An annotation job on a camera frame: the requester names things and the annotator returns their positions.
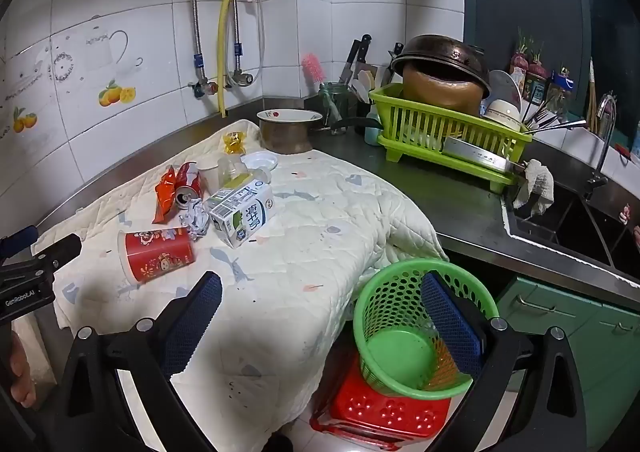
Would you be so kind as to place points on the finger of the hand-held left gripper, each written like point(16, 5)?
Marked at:
point(17, 238)
point(60, 252)

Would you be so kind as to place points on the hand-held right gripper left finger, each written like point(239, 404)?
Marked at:
point(192, 327)

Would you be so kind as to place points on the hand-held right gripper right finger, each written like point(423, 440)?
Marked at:
point(450, 322)

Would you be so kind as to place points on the green mesh plastic basket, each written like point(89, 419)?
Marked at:
point(380, 302)

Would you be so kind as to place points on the red paper cup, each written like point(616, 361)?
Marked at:
point(160, 254)

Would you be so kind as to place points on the silver foil wrapper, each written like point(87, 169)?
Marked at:
point(195, 219)

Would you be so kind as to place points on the orange snack wrapper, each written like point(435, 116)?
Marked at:
point(164, 197)

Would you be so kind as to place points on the white milk carton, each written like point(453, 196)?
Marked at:
point(240, 217)

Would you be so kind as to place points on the red soda can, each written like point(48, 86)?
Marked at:
point(189, 180)

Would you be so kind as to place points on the person's left hand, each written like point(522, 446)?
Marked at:
point(22, 372)

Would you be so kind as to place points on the red plastic stool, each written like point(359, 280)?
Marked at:
point(380, 412)

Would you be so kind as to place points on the green cabinet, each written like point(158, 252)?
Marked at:
point(575, 327)

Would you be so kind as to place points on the white quilted blanket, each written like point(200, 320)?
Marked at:
point(300, 242)

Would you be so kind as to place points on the stainless steel sink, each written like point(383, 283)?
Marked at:
point(575, 227)

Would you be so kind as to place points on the clear cup with green label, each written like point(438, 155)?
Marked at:
point(237, 172)

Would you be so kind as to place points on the white dishcloth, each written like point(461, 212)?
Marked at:
point(537, 182)

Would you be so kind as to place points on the metal tray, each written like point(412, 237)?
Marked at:
point(480, 155)

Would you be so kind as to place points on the white plastic lid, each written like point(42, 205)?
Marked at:
point(260, 161)

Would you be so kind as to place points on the yellow candy wrapper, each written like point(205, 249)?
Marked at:
point(234, 142)

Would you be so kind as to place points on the green plastic dish rack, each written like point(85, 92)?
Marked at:
point(425, 127)

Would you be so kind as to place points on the teal plastic cup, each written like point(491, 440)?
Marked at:
point(372, 130)

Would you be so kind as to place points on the metal pot with plate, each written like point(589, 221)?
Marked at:
point(287, 137)

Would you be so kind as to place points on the white ceramic bowl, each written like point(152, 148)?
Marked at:
point(502, 115)

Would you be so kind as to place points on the white plate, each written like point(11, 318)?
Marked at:
point(505, 85)

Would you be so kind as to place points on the chrome faucet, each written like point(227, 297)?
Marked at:
point(605, 132)

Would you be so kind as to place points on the row of jars with plants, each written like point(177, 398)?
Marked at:
point(537, 75)

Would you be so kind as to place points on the pink bottle brush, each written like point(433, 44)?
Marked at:
point(312, 67)

